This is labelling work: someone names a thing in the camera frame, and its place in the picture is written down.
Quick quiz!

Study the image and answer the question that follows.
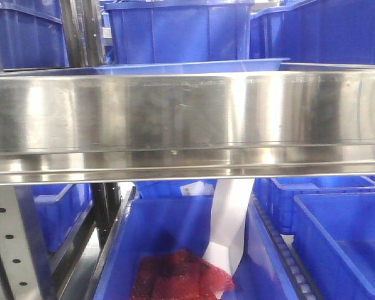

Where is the blue plastic tray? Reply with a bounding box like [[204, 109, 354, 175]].
[[94, 57, 289, 76]]

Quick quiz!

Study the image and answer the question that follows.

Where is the stainless steel shelf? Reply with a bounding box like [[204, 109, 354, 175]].
[[0, 63, 375, 185]]

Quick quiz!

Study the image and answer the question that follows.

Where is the blue bin lower centre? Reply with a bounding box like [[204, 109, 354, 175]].
[[94, 196, 298, 299]]

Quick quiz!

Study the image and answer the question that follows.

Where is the blue bin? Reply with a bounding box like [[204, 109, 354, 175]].
[[253, 176, 375, 235], [94, 196, 298, 299], [32, 184, 92, 253], [293, 192, 375, 299]]

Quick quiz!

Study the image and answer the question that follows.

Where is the blue bin rear right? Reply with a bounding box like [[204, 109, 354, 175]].
[[253, 176, 375, 235]]

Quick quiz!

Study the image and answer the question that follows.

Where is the blue crate upper middle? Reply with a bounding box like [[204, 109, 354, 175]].
[[104, 1, 254, 64]]

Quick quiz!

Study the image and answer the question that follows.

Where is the blue crate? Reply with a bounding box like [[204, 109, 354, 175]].
[[249, 1, 375, 65], [0, 0, 69, 69], [104, 1, 254, 64]]

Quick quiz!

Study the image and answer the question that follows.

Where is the blue bin lower left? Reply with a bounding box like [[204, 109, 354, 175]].
[[32, 184, 92, 253]]

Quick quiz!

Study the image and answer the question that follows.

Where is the blue bin lower right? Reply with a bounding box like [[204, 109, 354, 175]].
[[293, 192, 375, 299]]

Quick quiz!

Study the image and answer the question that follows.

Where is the blue crate upper left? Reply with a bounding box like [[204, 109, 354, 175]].
[[0, 0, 69, 69]]

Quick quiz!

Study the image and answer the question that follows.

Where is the blue crate upper right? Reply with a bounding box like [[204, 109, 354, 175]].
[[249, 1, 375, 65]]

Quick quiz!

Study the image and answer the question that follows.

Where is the black roller rail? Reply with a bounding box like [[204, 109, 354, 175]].
[[251, 194, 320, 299]]

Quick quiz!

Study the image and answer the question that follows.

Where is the perforated metal shelf post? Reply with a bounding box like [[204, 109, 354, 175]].
[[0, 186, 57, 299]]

